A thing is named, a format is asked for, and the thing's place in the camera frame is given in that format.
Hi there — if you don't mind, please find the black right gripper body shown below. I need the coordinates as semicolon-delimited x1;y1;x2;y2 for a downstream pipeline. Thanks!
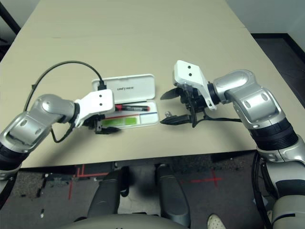
180;85;208;127

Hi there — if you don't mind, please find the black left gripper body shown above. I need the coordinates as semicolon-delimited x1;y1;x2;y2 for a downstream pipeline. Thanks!
83;114;106;134

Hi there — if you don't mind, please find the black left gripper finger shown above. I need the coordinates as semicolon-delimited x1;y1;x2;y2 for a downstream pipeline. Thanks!
101;127;121;134

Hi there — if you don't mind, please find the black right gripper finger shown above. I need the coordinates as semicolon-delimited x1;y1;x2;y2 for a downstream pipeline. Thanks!
160;88;183;101
160;114;193;125

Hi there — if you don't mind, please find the green white eraser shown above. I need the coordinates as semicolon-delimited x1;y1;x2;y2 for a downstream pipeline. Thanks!
101;117;137;126

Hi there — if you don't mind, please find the red black marker pen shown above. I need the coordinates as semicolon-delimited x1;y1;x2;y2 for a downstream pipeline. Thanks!
115;104;151;112

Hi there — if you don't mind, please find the white plastic pencil case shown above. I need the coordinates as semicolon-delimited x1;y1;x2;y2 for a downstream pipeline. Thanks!
91;73;160;129

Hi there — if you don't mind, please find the dark grey robot left leg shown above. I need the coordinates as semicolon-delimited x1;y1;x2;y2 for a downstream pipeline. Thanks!
87;170;131;219

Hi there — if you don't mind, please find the dark grey robot leg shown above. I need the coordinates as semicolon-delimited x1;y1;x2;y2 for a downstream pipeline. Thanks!
154;164;191;227
87;170;131;219

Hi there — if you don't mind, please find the dark grey robot right leg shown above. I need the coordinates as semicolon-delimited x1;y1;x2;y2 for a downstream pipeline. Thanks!
154;164;191;227

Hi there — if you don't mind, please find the beige robot torso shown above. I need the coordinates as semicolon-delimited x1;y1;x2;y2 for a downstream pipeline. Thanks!
57;214;182;229

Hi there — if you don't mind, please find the white perforated shoe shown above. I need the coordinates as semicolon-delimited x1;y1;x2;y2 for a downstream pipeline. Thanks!
207;214;226;229

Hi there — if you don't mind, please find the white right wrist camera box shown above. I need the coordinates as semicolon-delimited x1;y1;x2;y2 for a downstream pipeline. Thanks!
173;60;217;110

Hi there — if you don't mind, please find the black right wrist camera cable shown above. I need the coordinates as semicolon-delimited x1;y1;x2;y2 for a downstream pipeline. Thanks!
194;115;272;229

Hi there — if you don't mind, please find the black metal furniture frame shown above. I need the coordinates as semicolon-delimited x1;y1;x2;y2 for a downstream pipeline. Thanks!
0;4;21;46

